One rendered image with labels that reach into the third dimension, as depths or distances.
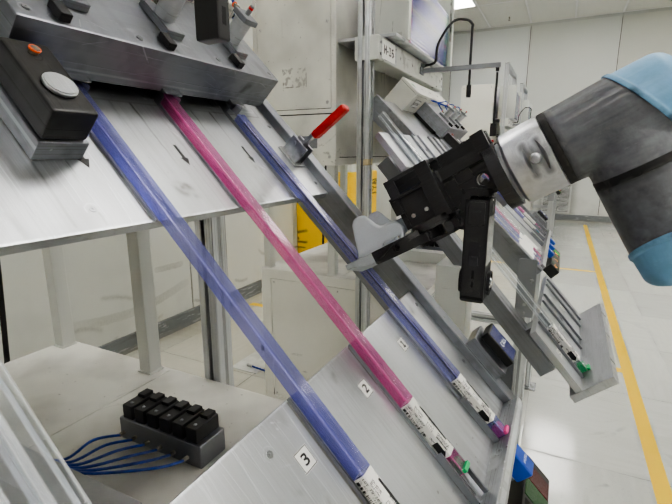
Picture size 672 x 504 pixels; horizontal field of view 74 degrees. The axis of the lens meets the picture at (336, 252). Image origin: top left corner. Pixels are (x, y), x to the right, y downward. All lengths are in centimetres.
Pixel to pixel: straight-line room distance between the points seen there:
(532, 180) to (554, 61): 766
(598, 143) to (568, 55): 766
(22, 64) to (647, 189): 49
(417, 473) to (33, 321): 208
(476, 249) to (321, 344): 124
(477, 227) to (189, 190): 29
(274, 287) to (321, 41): 87
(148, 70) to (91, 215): 20
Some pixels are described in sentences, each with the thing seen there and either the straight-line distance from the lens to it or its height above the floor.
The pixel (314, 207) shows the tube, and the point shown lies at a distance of 56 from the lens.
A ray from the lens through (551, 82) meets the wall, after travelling 806.
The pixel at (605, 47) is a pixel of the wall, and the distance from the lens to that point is 813.
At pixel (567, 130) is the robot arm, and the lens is 46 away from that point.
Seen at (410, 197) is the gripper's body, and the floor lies 99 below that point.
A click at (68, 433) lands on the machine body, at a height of 62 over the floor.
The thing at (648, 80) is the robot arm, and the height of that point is 110.
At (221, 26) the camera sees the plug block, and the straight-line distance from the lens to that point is 37.
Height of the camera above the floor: 104
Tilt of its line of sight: 12 degrees down
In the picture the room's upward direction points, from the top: straight up
